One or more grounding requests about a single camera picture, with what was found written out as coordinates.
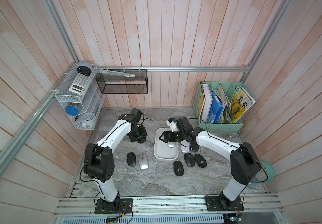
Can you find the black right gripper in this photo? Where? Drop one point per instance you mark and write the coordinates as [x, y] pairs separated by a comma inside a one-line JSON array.
[[166, 136]]

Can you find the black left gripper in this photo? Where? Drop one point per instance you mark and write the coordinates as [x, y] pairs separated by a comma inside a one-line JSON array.
[[143, 133]]

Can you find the silver mouse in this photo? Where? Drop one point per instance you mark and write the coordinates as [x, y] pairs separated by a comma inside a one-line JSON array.
[[171, 144], [143, 162]]

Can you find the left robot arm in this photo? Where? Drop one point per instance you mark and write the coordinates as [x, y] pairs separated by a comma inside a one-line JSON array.
[[99, 161]]

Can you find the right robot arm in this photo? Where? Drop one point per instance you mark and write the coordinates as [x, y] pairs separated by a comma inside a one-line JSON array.
[[244, 163]]

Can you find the white storage box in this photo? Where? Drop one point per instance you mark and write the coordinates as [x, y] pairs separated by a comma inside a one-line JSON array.
[[161, 150]]

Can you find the white mouse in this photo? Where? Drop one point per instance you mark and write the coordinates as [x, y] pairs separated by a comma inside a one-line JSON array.
[[185, 146]]

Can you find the white book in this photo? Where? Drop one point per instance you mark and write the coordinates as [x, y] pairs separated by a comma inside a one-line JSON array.
[[207, 101]]

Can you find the beige book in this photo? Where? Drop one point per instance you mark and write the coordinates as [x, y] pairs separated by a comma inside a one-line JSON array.
[[201, 104]]

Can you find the white cup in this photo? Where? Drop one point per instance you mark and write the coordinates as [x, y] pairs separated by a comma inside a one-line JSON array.
[[87, 120]]

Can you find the blue binder folder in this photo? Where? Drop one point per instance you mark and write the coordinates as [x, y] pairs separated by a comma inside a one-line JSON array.
[[216, 109]]

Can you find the ruler on basket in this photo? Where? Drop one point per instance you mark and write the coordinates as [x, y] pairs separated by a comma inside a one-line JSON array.
[[116, 73]]

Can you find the green plastic file organizer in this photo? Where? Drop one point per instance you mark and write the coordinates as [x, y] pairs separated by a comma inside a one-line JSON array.
[[229, 89]]

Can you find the blue lid jar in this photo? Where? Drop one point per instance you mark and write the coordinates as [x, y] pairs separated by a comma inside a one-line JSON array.
[[72, 109]]

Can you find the green folder with papers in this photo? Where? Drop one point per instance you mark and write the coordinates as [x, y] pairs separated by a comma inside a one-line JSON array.
[[219, 91]]

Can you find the white calculator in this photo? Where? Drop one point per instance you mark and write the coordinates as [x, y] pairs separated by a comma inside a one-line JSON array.
[[80, 84]]

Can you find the yellow cover magazine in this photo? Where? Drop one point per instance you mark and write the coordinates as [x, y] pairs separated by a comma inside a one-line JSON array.
[[241, 102]]

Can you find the round grey speaker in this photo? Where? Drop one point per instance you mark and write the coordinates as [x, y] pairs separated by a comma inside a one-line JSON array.
[[84, 68]]

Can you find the green round alarm clock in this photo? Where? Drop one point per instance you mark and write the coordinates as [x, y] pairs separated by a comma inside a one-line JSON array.
[[266, 173]]

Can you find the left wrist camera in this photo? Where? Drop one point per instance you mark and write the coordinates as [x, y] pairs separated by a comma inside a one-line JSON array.
[[136, 113]]

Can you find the black wire basket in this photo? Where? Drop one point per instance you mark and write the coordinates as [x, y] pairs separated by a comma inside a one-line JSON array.
[[109, 84]]

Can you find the white wire shelf rack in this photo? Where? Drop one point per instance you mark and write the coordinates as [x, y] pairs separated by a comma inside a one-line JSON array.
[[91, 102]]

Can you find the aluminium front rail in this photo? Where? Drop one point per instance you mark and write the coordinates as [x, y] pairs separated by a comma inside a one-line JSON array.
[[82, 207]]

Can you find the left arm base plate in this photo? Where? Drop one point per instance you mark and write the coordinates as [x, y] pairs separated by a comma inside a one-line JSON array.
[[123, 206]]

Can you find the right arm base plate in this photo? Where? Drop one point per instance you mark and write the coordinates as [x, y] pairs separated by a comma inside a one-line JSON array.
[[223, 204]]

